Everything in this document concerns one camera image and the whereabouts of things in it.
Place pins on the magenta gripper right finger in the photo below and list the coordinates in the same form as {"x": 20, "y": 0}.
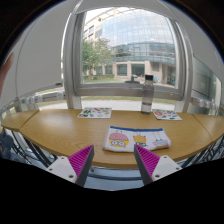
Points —
{"x": 153, "y": 167}

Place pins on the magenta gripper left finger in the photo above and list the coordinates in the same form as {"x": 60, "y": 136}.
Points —
{"x": 74, "y": 168}

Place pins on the right sticker sheet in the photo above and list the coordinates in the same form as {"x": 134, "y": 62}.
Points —
{"x": 166, "y": 114}

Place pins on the sticker sheet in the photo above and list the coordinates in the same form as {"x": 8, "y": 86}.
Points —
{"x": 166, "y": 114}
{"x": 95, "y": 112}

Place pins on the left sticker sheet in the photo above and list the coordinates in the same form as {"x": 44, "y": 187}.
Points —
{"x": 95, "y": 112}

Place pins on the clear plastic water bottle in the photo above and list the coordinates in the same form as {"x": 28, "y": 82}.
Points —
{"x": 147, "y": 95}

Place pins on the white roller blind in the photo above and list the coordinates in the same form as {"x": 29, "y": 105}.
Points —
{"x": 39, "y": 61}

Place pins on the white window frame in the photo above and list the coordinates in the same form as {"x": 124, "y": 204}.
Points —
{"x": 72, "y": 56}

